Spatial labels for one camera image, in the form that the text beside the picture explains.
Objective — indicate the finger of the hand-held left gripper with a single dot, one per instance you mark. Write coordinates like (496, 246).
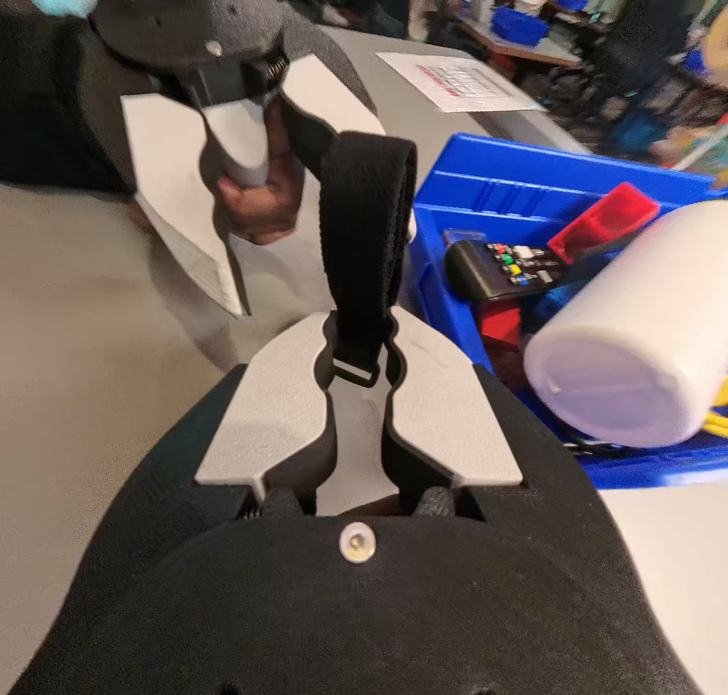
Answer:
(330, 98)
(165, 166)

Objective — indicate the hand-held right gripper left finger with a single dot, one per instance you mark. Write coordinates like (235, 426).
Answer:
(273, 416)

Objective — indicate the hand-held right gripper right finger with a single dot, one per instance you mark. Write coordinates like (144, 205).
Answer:
(449, 416)

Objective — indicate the blue plastic bin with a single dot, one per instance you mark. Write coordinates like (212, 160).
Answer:
(512, 166)

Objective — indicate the person's left forearm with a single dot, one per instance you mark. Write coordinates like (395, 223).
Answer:
(57, 109)

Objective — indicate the person's left hand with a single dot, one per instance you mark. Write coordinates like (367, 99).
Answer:
(261, 206)

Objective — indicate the black remote control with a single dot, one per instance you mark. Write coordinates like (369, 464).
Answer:
(472, 274)

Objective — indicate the white plastic bottle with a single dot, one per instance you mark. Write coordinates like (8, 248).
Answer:
(625, 337)

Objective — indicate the small blue bin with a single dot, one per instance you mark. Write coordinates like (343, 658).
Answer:
(520, 27)

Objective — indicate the red hollow plastic block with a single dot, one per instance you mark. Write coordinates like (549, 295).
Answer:
(608, 217)

